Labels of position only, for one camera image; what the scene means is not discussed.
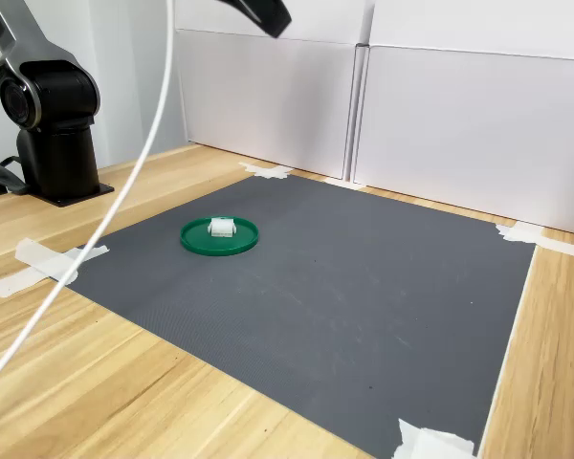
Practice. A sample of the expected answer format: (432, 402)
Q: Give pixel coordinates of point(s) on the small white plastic terminal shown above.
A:
(221, 228)

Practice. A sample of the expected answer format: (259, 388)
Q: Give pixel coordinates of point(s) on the round green lid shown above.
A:
(205, 244)

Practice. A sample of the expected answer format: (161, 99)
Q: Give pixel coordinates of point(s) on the white partition panel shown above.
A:
(268, 95)
(483, 119)

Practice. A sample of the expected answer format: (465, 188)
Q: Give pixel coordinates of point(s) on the white tape corner piece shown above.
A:
(531, 236)
(268, 171)
(33, 260)
(430, 442)

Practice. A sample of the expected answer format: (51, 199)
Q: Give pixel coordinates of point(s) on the white tape edge piece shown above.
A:
(342, 183)

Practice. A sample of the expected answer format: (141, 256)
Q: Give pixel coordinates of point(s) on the dark grey mat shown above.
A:
(315, 296)

